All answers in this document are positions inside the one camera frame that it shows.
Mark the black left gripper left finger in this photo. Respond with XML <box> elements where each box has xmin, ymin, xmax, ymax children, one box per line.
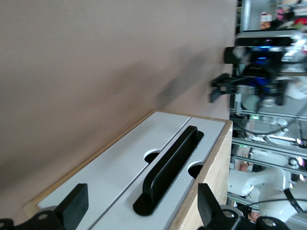
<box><xmin>0</xmin><ymin>183</ymin><xmax>89</xmax><ymax>230</ymax></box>

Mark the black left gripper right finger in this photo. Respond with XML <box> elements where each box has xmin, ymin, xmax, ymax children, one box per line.
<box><xmin>197</xmin><ymin>183</ymin><xmax>290</xmax><ymax>230</ymax></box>

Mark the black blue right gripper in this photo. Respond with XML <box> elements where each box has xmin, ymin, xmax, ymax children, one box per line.
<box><xmin>209</xmin><ymin>46</ymin><xmax>290</xmax><ymax>107</ymax></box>

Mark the black bar drawer handle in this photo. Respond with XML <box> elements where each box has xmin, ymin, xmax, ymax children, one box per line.
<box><xmin>132</xmin><ymin>125</ymin><xmax>205</xmax><ymax>216</ymax></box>

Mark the light wooden drawer cabinet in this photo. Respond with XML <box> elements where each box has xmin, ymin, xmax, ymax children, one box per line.
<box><xmin>23</xmin><ymin>109</ymin><xmax>234</xmax><ymax>230</ymax></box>

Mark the black bar wrist camera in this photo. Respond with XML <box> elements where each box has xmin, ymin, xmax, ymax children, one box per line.
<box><xmin>236</xmin><ymin>33</ymin><xmax>293</xmax><ymax>47</ymax></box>

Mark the aluminium profile frame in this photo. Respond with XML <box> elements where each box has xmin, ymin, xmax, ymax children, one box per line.
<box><xmin>229</xmin><ymin>105</ymin><xmax>307</xmax><ymax>173</ymax></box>

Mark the thick black cable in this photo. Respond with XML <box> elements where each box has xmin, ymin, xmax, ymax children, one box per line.
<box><xmin>283</xmin><ymin>188</ymin><xmax>307</xmax><ymax>216</ymax></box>

